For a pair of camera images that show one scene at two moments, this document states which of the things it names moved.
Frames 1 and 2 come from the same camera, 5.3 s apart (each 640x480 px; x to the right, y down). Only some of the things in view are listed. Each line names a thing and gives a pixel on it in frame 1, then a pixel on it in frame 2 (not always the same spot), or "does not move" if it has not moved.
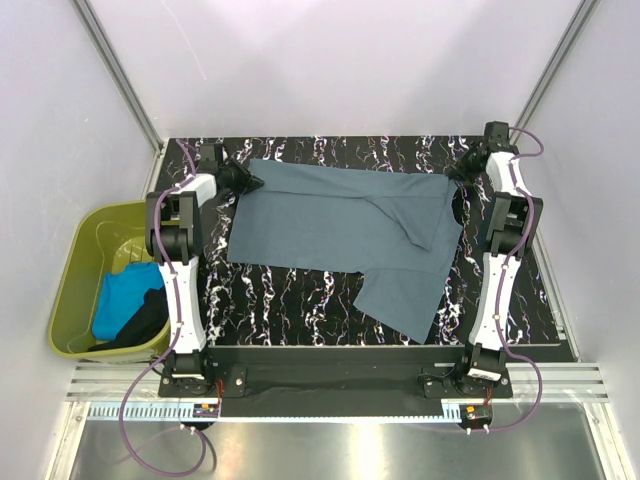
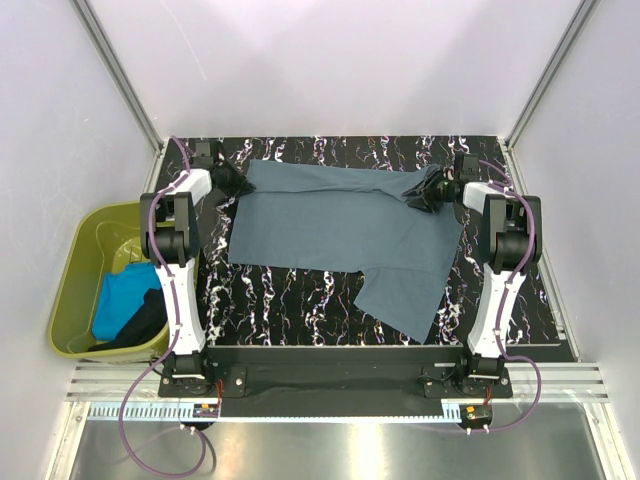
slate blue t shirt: (397, 227) does not move
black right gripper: (459, 173) to (427, 200)
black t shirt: (149, 321) does not move
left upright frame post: (96, 30) does not move
